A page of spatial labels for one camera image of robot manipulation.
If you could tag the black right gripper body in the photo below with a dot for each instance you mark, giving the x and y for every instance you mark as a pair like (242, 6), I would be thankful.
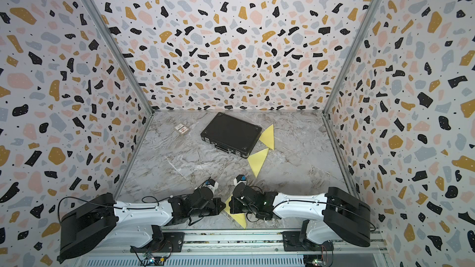
(237, 207)

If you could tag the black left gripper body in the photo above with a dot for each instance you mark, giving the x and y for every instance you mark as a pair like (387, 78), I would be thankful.
(211, 209)

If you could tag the yellow square paper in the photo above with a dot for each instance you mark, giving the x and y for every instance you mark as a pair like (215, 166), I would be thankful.
(239, 218)
(257, 160)
(267, 137)

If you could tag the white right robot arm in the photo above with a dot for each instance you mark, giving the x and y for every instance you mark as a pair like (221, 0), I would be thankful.
(333, 215)

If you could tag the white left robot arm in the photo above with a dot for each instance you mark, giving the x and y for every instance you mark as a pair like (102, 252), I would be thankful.
(106, 222)

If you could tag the black hard carrying case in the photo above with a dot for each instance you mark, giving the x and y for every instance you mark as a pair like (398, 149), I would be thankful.
(231, 135)

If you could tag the playing card box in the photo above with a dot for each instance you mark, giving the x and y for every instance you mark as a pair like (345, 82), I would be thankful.
(181, 129)

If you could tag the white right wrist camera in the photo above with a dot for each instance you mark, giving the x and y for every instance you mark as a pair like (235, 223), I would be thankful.
(240, 179)

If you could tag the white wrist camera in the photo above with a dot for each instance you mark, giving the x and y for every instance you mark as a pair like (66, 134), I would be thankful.
(240, 179)
(211, 184)

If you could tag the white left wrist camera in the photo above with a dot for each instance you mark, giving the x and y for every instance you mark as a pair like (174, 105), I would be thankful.
(211, 184)

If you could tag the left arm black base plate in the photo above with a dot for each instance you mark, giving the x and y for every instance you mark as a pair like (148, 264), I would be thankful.
(169, 242)

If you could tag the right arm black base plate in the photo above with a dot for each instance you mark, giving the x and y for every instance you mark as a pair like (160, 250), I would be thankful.
(304, 243)

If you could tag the aluminium mounting rail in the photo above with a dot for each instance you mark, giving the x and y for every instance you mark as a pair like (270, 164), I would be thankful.
(243, 248)

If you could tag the aluminium corner post left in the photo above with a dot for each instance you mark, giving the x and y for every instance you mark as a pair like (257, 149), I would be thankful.
(112, 45)

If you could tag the aluminium corner post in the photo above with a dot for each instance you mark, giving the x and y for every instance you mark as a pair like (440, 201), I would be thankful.
(112, 45)
(361, 33)

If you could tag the aluminium corner post right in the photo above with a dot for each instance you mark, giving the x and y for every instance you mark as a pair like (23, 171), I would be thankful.
(361, 33)

